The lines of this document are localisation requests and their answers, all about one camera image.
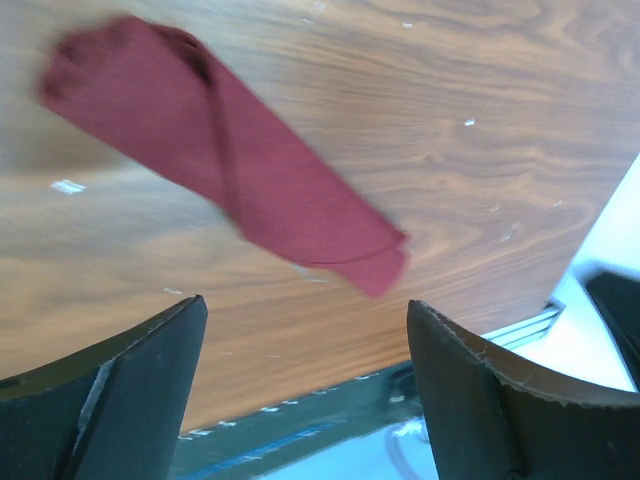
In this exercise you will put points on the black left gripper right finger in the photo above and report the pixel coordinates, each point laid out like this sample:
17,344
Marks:
492,414

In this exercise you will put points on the dark red cloth napkin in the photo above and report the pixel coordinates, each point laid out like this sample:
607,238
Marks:
157,95

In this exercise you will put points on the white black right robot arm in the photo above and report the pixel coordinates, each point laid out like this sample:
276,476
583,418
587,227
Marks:
616,298

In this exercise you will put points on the aluminium frame rail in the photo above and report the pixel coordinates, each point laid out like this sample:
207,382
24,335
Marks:
526,331

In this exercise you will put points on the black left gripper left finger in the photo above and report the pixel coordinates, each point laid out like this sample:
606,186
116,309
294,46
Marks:
113,410

